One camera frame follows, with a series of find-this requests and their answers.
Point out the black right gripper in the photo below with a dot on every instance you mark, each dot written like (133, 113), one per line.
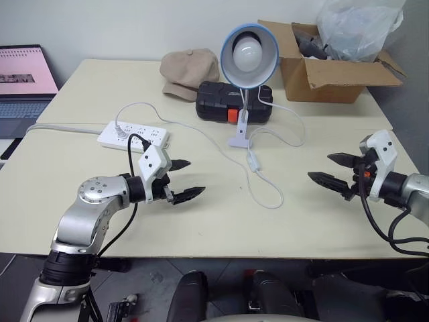
(362, 174)

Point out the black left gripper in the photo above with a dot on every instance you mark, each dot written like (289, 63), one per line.
(162, 185)

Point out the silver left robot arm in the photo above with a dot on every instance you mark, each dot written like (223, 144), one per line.
(90, 214)

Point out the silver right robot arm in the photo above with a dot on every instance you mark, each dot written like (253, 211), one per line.
(409, 192)

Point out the blue clip desk lamp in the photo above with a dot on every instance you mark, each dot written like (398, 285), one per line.
(248, 63)

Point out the white power strip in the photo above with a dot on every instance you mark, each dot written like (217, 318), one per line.
(134, 135)

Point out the black plastic tool case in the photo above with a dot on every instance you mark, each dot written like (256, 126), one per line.
(234, 102)

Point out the brown cardboard box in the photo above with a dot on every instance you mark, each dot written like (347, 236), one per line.
(332, 72)

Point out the beige cap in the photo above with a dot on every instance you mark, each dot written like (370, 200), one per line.
(189, 72)

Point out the dark rounded robot leg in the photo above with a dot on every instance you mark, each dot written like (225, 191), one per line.
(276, 295)
(187, 295)

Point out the clear plastic bag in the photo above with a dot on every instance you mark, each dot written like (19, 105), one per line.
(357, 28)

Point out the open laptop computer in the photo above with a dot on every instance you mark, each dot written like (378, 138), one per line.
(21, 87)

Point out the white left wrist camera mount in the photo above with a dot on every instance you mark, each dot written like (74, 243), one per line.
(151, 167)

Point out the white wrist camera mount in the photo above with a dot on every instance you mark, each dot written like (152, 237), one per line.
(151, 167)
(381, 161)

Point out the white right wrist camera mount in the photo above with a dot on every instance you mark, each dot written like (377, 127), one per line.
(381, 161)

